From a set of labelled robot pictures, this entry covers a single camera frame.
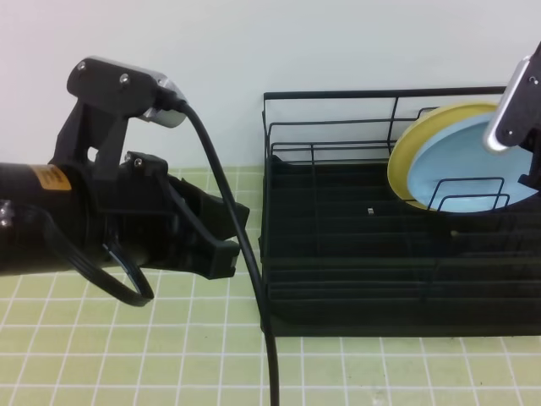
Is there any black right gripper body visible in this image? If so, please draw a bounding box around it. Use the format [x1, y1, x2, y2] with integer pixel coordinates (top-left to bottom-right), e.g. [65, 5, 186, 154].
[518, 134, 541, 189]

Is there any black camera cable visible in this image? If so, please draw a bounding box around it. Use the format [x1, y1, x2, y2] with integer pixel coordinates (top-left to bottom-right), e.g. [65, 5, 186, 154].
[167, 95, 280, 406]

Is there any light blue plastic plate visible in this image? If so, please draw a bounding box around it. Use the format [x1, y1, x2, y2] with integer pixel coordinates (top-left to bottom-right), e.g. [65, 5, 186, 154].
[407, 112, 537, 213]

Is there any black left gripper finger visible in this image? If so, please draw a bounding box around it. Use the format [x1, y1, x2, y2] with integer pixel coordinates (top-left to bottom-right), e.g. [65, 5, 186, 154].
[168, 232, 240, 280]
[181, 178, 238, 240]

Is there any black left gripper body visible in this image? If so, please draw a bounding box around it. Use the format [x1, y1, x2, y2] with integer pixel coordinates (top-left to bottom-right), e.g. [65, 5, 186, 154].
[82, 153, 199, 273]

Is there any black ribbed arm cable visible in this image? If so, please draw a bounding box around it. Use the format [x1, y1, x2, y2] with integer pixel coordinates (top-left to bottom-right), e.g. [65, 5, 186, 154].
[16, 201, 155, 306]

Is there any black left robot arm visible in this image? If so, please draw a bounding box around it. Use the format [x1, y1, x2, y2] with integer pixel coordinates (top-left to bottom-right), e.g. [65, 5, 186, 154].
[1, 153, 249, 279]

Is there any black wire dish rack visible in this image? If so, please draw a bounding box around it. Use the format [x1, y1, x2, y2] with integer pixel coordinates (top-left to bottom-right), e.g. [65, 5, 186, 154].
[260, 86, 540, 337]

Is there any yellow plastic plate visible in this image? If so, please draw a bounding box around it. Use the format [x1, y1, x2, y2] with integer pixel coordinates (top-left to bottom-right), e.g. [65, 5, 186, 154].
[387, 101, 496, 211]

